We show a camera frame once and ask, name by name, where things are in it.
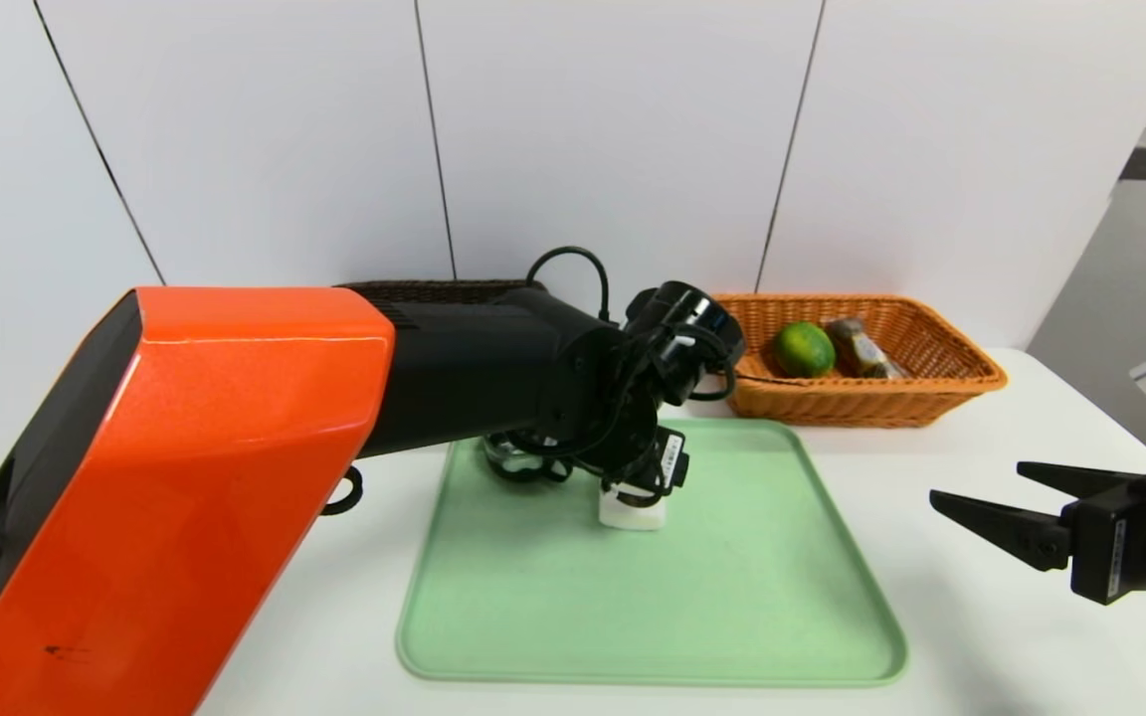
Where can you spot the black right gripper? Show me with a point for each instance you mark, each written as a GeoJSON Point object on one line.
{"type": "Point", "coordinates": [1102, 548]}

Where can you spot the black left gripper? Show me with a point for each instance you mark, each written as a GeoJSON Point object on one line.
{"type": "Point", "coordinates": [669, 460]}

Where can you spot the white soap bar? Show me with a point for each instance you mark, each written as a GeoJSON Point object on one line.
{"type": "Point", "coordinates": [633, 519]}

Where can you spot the green lime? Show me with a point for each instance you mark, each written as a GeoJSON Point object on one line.
{"type": "Point", "coordinates": [802, 350]}

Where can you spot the chocolate ball pack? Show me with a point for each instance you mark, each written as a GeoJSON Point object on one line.
{"type": "Point", "coordinates": [861, 348]}

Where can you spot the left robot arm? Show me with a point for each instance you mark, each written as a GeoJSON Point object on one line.
{"type": "Point", "coordinates": [185, 477]}

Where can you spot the orange wicker basket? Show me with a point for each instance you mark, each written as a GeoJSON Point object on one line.
{"type": "Point", "coordinates": [881, 403]}

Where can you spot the dark brown wicker basket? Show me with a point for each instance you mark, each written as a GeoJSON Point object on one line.
{"type": "Point", "coordinates": [454, 290]}

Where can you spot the light green plastic tray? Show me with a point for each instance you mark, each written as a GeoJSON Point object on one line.
{"type": "Point", "coordinates": [682, 597]}

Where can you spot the dark wall fixture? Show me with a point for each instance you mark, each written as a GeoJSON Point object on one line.
{"type": "Point", "coordinates": [1138, 164]}

